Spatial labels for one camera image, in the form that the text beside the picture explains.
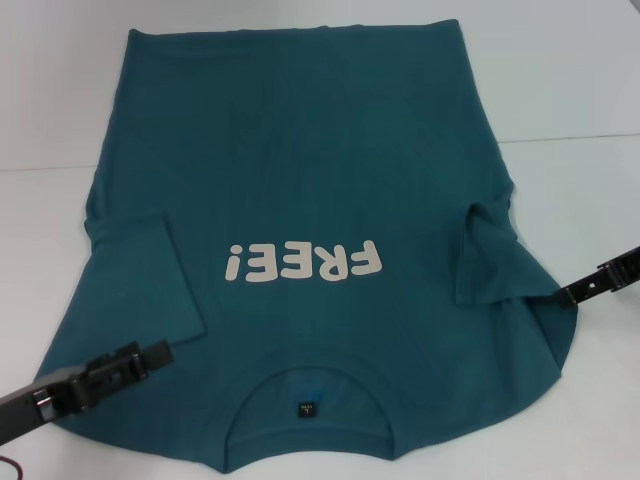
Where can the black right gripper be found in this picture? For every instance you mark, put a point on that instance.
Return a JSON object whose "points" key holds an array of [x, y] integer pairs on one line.
{"points": [[625, 270]]}

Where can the teal t-shirt with FREE print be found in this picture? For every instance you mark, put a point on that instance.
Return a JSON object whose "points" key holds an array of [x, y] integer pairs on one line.
{"points": [[300, 150]]}

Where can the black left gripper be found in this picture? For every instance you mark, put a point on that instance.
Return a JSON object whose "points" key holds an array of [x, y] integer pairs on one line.
{"points": [[70, 392]]}

